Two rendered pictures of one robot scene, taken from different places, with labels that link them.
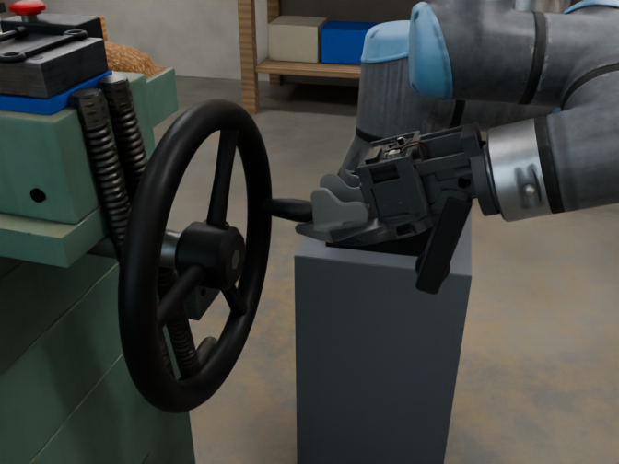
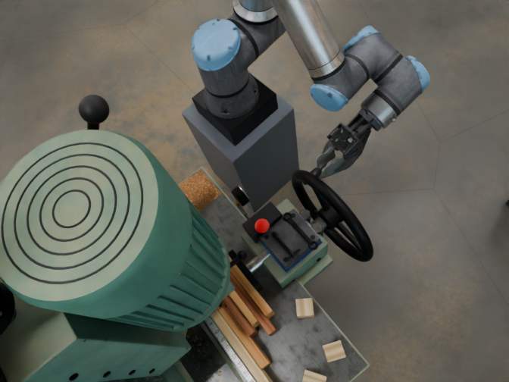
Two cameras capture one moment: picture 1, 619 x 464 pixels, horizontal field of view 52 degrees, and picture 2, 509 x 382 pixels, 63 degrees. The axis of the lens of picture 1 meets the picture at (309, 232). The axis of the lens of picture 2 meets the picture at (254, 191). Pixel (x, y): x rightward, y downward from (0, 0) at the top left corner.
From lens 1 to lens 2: 0.89 m
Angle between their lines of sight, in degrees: 43
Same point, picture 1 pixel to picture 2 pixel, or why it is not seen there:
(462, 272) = (289, 109)
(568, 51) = (373, 66)
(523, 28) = (360, 70)
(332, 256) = (244, 148)
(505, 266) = not seen: hidden behind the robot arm
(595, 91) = (393, 77)
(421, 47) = (339, 104)
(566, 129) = (397, 98)
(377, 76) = (222, 73)
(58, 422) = not seen: hidden behind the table
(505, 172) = (386, 121)
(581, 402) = (297, 87)
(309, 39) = not seen: outside the picture
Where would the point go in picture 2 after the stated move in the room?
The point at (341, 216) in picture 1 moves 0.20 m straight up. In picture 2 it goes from (335, 165) to (338, 126)
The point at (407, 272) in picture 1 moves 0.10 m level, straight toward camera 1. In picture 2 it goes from (273, 127) to (293, 143)
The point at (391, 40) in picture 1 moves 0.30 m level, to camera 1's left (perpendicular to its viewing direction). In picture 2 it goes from (223, 57) to (157, 137)
